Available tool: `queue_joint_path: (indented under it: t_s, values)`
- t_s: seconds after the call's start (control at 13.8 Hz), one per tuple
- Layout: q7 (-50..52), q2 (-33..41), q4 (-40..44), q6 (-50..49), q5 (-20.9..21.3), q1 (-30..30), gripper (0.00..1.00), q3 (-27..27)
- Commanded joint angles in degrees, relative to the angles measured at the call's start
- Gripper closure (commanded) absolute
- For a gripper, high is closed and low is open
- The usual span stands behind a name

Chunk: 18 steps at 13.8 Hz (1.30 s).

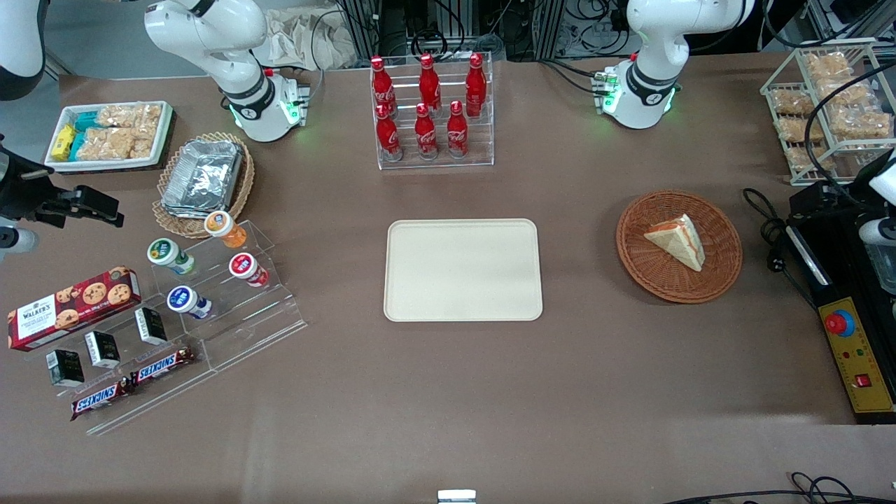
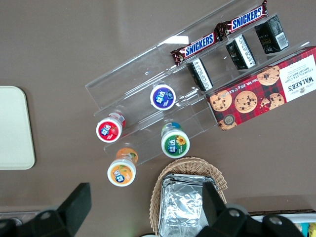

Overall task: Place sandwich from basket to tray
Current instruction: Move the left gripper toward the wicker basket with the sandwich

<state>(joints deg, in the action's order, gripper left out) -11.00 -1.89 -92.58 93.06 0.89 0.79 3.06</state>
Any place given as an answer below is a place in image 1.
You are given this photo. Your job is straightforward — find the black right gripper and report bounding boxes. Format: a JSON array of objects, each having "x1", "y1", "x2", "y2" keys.
[{"x1": 0, "y1": 136, "x2": 126, "y2": 229}]

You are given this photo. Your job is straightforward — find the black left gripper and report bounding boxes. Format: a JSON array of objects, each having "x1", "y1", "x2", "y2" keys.
[{"x1": 789, "y1": 150, "x2": 891, "y2": 220}]

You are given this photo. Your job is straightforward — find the triangular sandwich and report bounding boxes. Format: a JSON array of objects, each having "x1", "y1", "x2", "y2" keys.
[{"x1": 643, "y1": 213, "x2": 706, "y2": 272}]

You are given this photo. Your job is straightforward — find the white rectangular snack tray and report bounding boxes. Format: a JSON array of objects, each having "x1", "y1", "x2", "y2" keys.
[{"x1": 44, "y1": 101, "x2": 177, "y2": 174}]

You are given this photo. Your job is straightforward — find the light oval wicker basket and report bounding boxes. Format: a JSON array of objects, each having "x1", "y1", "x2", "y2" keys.
[{"x1": 153, "y1": 132, "x2": 256, "y2": 239}]

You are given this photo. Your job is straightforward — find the brown round wicker basket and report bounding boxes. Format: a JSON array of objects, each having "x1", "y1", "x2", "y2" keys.
[{"x1": 616, "y1": 190, "x2": 743, "y2": 304}]

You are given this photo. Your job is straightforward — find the beige rectangular tray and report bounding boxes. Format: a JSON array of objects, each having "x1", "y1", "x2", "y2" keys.
[{"x1": 384, "y1": 218, "x2": 544, "y2": 323}]

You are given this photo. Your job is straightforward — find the bagged cracker snack pack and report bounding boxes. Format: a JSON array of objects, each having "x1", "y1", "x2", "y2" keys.
[
  {"x1": 804, "y1": 52, "x2": 853, "y2": 81},
  {"x1": 769, "y1": 87, "x2": 817, "y2": 117},
  {"x1": 776, "y1": 115, "x2": 827, "y2": 144},
  {"x1": 832, "y1": 105, "x2": 894, "y2": 139},
  {"x1": 820, "y1": 76, "x2": 877, "y2": 107},
  {"x1": 784, "y1": 143, "x2": 835, "y2": 173}
]

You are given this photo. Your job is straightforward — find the clear rice cracker pack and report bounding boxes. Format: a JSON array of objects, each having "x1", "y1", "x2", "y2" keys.
[
  {"x1": 76, "y1": 127, "x2": 155, "y2": 162},
  {"x1": 96, "y1": 104, "x2": 163, "y2": 131}
]

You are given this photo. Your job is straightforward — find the yellow snack packet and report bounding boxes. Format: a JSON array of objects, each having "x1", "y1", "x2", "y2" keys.
[{"x1": 51, "y1": 124, "x2": 77, "y2": 162}]

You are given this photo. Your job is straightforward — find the green lid yogurt cup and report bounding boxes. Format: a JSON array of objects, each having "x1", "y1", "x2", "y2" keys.
[{"x1": 147, "y1": 238, "x2": 197, "y2": 277}]

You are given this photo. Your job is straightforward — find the clear plastic container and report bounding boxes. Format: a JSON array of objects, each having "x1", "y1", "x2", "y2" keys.
[{"x1": 870, "y1": 238, "x2": 896, "y2": 295}]

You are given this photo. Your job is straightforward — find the red Walkers cookie box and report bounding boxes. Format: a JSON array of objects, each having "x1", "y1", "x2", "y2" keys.
[{"x1": 7, "y1": 266, "x2": 142, "y2": 351}]

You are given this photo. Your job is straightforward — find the stacked aluminium foil containers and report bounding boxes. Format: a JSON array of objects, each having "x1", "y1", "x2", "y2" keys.
[{"x1": 161, "y1": 139, "x2": 244, "y2": 219}]

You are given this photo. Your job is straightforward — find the orange lid yogurt cup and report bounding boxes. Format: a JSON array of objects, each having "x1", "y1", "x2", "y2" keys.
[{"x1": 204, "y1": 211, "x2": 249, "y2": 250}]

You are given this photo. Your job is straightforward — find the red emergency stop button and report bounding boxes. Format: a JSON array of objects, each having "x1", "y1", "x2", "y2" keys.
[{"x1": 824, "y1": 308, "x2": 857, "y2": 337}]

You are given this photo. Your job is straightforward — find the blue lid yogurt cup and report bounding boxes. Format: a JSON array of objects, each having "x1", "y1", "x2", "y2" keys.
[{"x1": 167, "y1": 286, "x2": 213, "y2": 321}]

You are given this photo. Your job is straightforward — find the small black box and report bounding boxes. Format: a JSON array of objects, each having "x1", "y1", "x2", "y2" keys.
[
  {"x1": 134, "y1": 307, "x2": 169, "y2": 346},
  {"x1": 46, "y1": 349, "x2": 85, "y2": 389},
  {"x1": 85, "y1": 330, "x2": 121, "y2": 370}
]

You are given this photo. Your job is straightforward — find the red lid yogurt cup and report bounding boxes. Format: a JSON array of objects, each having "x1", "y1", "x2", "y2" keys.
[{"x1": 229, "y1": 253, "x2": 270, "y2": 288}]

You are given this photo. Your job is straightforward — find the Snickers chocolate bar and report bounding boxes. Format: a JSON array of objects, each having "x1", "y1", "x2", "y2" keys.
[
  {"x1": 70, "y1": 379, "x2": 135, "y2": 421},
  {"x1": 130, "y1": 346, "x2": 197, "y2": 387}
]

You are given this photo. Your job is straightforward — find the black yellow control box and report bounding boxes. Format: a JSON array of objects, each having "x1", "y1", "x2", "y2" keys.
[{"x1": 784, "y1": 209, "x2": 896, "y2": 426}]

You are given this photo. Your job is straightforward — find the clear acrylic stepped stand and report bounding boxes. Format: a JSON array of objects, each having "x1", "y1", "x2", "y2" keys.
[{"x1": 21, "y1": 220, "x2": 308, "y2": 437}]

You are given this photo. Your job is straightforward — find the crumpled beige cloth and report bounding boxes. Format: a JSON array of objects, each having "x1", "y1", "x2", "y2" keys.
[{"x1": 253, "y1": 7, "x2": 359, "y2": 71}]

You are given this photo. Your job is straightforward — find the red cola bottle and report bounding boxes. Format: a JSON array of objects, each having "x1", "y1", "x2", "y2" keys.
[
  {"x1": 465, "y1": 52, "x2": 488, "y2": 118},
  {"x1": 370, "y1": 56, "x2": 398, "y2": 118},
  {"x1": 414, "y1": 103, "x2": 440, "y2": 161},
  {"x1": 375, "y1": 104, "x2": 404, "y2": 162},
  {"x1": 447, "y1": 100, "x2": 470, "y2": 160},
  {"x1": 419, "y1": 53, "x2": 442, "y2": 117}
]

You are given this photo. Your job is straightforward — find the clear acrylic bottle rack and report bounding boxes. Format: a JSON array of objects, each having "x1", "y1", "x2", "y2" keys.
[{"x1": 370, "y1": 51, "x2": 495, "y2": 171}]

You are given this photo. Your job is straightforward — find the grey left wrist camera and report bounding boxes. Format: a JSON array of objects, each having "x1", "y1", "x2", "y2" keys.
[{"x1": 860, "y1": 216, "x2": 896, "y2": 246}]

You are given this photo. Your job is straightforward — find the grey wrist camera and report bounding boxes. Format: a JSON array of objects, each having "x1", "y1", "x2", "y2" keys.
[
  {"x1": 860, "y1": 216, "x2": 896, "y2": 246},
  {"x1": 0, "y1": 225, "x2": 39, "y2": 254}
]

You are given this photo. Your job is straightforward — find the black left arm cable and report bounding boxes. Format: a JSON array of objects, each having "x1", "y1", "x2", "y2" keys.
[{"x1": 804, "y1": 62, "x2": 896, "y2": 211}]

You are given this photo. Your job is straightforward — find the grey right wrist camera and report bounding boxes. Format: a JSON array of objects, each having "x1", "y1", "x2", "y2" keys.
[{"x1": 0, "y1": 225, "x2": 39, "y2": 254}]

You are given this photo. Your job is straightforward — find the white wire rack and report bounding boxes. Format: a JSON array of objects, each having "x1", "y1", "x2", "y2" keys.
[{"x1": 760, "y1": 38, "x2": 896, "y2": 187}]

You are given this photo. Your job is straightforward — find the black floor cable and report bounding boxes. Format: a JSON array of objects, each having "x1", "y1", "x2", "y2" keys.
[{"x1": 661, "y1": 472, "x2": 896, "y2": 504}]

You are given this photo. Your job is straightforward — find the black aluminium frame rack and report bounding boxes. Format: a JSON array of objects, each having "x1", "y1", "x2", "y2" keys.
[{"x1": 336, "y1": 0, "x2": 631, "y2": 62}]

